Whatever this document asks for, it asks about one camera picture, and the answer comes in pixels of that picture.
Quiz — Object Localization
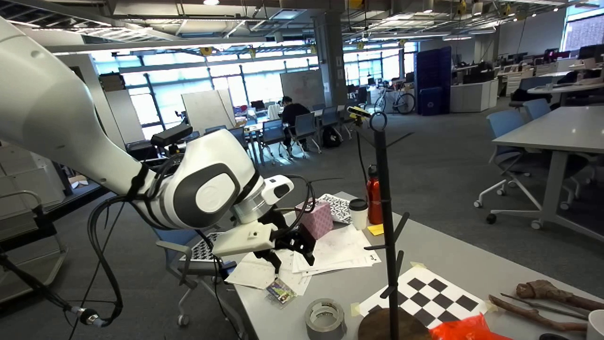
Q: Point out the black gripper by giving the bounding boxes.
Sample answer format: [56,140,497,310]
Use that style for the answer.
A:
[252,219,320,274]

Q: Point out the grey duct tape roll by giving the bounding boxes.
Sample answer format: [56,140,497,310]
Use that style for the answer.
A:
[303,296,350,340]

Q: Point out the black support stand wooden base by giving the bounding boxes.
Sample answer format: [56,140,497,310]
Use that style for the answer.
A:
[358,109,435,340]

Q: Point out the person in black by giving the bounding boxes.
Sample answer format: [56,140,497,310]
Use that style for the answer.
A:
[278,94,314,138]

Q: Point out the photo ID badge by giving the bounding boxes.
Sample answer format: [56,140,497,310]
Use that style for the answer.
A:
[265,278,299,306]

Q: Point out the pink patterned box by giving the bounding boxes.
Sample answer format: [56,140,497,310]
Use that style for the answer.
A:
[295,198,337,244]

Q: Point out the white paper sheets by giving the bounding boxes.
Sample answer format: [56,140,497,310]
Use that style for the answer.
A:
[224,221,384,298]

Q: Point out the printed marker tag sheet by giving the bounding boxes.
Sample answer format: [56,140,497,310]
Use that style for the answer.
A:
[316,191,360,227]

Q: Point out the white cup black lid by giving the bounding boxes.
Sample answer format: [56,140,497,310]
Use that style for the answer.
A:
[348,196,373,232]

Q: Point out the white keyboard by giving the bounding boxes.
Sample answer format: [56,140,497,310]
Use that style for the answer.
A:
[178,236,222,268]

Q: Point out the yellow sticky notes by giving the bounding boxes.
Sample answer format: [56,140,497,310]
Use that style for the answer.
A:
[365,221,388,240]

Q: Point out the red bottle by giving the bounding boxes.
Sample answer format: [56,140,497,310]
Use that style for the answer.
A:
[365,164,386,227]

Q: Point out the blue office chair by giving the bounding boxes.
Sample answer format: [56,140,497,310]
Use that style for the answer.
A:
[473,106,548,227]
[154,225,250,330]

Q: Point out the black white checkerboard sheet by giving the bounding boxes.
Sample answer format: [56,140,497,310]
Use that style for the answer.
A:
[356,262,492,332]

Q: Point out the white partition board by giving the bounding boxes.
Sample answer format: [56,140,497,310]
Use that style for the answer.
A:
[180,87,239,132]

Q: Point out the bicycle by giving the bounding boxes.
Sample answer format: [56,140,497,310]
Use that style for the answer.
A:
[377,77,418,117]

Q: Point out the orange plastic bag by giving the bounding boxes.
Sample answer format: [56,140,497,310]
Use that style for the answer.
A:
[429,312,514,340]

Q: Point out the blue cabinet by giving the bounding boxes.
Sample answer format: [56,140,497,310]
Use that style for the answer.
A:
[414,45,456,117]

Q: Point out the white cabinet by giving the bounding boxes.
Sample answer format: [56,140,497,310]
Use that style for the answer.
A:
[448,79,501,115]

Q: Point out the brown twisted bundle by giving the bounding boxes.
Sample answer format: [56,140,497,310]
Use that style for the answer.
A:
[488,278,604,334]

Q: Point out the grey meeting table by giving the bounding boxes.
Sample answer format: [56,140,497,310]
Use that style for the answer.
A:
[490,102,604,245]

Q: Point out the white mug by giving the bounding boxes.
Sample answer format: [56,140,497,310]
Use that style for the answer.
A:
[586,306,604,340]

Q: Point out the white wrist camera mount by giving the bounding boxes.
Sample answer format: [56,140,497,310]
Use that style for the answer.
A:
[212,221,282,259]

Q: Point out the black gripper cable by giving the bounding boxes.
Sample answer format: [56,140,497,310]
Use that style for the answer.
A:
[286,174,320,219]

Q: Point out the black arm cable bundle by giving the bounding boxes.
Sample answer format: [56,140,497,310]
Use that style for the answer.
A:
[71,193,167,330]

